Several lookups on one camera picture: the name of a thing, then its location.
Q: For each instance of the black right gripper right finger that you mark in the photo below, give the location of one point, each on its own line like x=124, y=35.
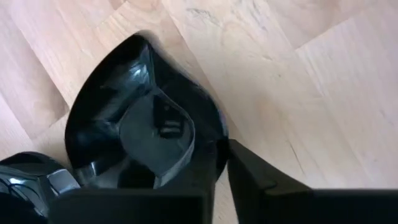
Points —
x=280, y=205

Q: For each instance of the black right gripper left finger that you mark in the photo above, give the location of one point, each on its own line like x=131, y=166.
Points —
x=140, y=208

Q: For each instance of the black leaf-shaped plate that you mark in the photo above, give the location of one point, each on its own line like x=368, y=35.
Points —
x=109, y=93

